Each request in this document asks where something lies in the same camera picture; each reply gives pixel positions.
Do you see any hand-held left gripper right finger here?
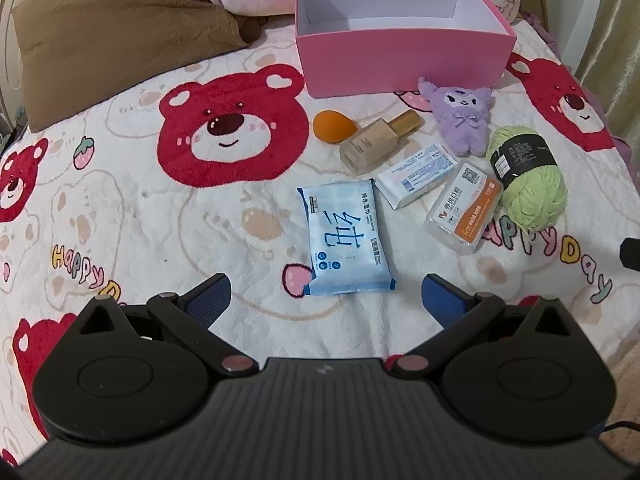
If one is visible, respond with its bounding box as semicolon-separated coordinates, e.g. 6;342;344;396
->
387;273;569;378

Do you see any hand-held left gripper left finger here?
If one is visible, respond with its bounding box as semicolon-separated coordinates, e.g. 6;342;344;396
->
75;273;257;375

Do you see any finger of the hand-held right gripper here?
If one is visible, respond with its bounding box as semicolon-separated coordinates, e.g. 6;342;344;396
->
619;237;640;272

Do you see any green yarn ball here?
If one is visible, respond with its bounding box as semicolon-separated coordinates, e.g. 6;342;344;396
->
486;126;568;233

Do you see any blue wet wipes pack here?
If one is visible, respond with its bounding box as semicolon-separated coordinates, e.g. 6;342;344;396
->
297;178;397;297

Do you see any white tissue pack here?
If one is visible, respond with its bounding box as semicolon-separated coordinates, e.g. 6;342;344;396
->
375;142;458;209

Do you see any pink cardboard box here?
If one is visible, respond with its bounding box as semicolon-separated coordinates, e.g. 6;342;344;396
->
295;0;517;98

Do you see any clear case with orange label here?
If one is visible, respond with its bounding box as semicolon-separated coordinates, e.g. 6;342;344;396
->
424;159;503;255

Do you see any red bear printed blanket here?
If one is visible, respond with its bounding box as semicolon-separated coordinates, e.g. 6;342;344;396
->
0;10;640;466

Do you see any beige foundation bottle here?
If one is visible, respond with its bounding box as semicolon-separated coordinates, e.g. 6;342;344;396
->
339;109;421;177

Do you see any purple plush toy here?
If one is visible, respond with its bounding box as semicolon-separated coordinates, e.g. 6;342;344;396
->
418;77;493;157

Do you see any orange makeup sponge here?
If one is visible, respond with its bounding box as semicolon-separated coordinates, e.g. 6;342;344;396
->
313;110;357;145

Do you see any beige curtain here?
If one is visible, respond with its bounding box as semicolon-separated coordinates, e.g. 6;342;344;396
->
530;0;640;153

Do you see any purple cloth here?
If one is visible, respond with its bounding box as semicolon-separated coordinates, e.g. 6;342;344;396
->
520;9;557;47

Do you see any brown pillow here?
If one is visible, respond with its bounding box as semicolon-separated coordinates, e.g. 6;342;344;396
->
11;0;268;133

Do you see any beige bed headboard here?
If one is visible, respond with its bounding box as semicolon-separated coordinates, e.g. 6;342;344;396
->
0;0;38;126

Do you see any black cable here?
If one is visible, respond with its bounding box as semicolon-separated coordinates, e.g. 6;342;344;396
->
597;419;640;435

